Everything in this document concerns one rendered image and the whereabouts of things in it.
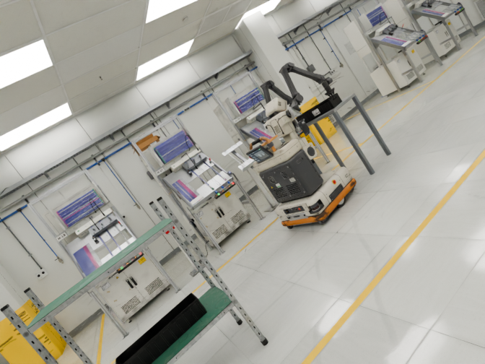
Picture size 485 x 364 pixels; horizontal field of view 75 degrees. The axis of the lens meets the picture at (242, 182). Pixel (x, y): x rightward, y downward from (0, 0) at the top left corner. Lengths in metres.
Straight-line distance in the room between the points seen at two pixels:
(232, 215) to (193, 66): 3.43
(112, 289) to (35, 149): 2.87
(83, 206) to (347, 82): 6.60
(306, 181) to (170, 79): 4.27
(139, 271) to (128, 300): 0.36
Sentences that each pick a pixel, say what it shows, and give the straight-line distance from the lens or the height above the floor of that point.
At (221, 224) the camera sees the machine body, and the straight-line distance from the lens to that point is 4.55.
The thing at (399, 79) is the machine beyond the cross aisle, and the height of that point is 0.23.
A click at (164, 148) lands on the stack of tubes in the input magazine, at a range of 4.62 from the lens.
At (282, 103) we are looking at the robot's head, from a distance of 3.37.
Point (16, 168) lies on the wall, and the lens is 6.21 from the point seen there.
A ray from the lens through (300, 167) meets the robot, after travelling 3.01.
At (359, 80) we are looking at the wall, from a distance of 8.90.
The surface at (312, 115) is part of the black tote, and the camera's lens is 3.76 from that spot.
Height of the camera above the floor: 1.13
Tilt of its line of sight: 7 degrees down
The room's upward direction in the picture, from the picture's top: 35 degrees counter-clockwise
